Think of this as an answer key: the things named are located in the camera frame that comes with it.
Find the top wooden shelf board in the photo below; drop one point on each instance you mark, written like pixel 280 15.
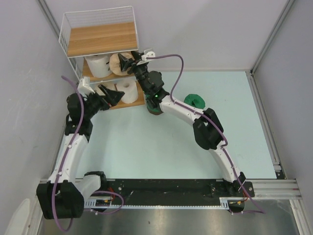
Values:
pixel 102 39

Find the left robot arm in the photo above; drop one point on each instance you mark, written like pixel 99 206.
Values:
pixel 61 197

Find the wooden shelf board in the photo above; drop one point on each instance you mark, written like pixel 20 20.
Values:
pixel 102 39
pixel 86 72
pixel 138 102

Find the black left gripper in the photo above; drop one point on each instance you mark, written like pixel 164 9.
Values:
pixel 113 97

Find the middle wooden shelf board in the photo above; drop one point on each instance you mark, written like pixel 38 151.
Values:
pixel 86 72

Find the white slotted cable duct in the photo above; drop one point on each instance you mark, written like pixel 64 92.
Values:
pixel 136 203

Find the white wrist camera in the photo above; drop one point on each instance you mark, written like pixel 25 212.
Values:
pixel 148 54
pixel 84 87

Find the unwrapped white paper roll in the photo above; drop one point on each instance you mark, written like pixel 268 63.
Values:
pixel 129 87

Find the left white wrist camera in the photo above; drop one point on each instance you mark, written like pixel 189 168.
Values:
pixel 84 87

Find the green wrapped roll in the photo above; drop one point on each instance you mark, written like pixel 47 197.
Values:
pixel 195 100
pixel 155 111

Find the white wire shelf rack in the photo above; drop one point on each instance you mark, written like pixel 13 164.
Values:
pixel 78 19

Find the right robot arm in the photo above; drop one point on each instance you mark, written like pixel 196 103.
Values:
pixel 208 131

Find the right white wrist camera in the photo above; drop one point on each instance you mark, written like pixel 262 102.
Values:
pixel 148 54

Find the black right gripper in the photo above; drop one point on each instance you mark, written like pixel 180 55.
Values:
pixel 125 62

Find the tan paper roll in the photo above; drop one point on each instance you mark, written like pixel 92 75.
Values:
pixel 115 66

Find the bottom wooden shelf board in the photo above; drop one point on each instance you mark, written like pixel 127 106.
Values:
pixel 138 102

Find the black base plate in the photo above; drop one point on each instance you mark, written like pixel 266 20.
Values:
pixel 179 188

